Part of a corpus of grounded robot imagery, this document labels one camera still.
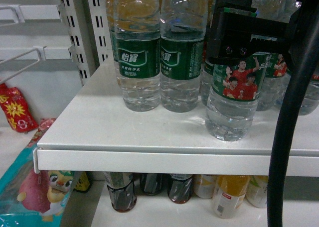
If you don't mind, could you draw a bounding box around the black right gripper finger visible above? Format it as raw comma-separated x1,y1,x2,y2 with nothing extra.
207,3,293,65

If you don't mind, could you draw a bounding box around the clear water bottle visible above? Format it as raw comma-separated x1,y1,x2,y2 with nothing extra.
204,0,271,142

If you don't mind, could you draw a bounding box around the water bottle green logo label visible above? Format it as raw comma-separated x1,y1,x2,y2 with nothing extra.
114,0,160,112

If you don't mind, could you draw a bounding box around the white perforated shelf upright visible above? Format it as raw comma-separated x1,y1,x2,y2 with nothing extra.
61,0,112,84

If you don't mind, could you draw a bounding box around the dark drink bottle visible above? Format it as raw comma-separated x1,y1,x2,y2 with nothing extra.
140,173,164,195
167,174,193,204

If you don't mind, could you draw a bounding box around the orange juice bottle white label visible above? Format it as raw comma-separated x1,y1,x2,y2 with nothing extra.
212,175,250,219

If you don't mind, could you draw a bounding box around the dark tea bottle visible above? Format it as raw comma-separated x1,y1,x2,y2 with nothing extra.
103,172,137,213

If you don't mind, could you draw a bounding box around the red snack packet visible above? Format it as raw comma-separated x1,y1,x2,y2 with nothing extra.
0,84,38,133

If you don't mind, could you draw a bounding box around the teal cartoon snack bag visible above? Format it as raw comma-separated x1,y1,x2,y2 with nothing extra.
0,118,82,227

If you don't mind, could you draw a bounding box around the black smooth cable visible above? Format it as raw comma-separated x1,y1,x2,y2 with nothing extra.
266,0,319,227

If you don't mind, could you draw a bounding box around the white wire display hook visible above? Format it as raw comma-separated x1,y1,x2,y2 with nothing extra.
0,46,46,84

